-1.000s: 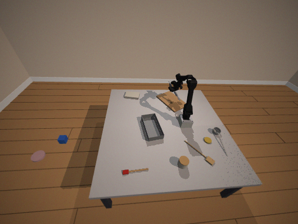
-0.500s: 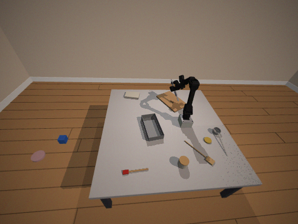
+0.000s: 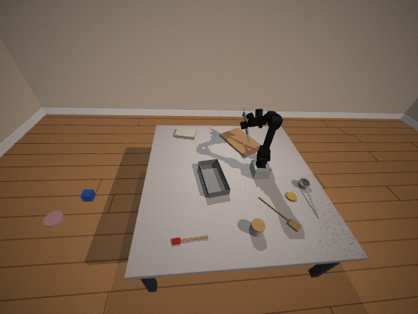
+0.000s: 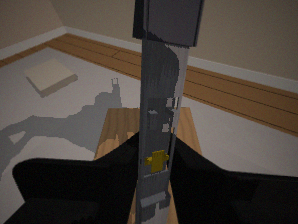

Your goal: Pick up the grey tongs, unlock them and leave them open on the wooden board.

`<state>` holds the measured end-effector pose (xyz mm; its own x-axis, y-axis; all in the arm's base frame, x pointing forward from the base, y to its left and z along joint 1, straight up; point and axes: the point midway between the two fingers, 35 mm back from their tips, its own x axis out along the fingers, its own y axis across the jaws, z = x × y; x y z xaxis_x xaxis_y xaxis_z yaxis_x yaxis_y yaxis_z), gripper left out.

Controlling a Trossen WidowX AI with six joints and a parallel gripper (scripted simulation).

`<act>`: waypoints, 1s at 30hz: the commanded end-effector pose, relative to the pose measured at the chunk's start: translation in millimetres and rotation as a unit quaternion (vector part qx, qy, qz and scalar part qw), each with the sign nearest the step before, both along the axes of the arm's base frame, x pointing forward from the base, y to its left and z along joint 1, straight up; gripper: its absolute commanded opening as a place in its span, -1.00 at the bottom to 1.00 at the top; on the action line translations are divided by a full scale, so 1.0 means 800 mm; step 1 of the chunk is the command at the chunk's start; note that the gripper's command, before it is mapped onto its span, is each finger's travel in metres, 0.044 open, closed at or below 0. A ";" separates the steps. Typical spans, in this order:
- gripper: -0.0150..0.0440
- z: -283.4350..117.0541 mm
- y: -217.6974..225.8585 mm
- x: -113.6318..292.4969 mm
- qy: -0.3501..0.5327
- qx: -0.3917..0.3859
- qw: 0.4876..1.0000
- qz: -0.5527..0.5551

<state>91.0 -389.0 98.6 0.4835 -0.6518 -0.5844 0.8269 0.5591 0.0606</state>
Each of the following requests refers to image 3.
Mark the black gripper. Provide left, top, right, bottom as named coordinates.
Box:
left=240, top=119, right=255, bottom=129

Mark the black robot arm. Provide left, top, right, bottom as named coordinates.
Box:
left=246, top=109, right=283, bottom=168

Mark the wooden board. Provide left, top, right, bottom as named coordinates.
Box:
left=219, top=128, right=261, bottom=158

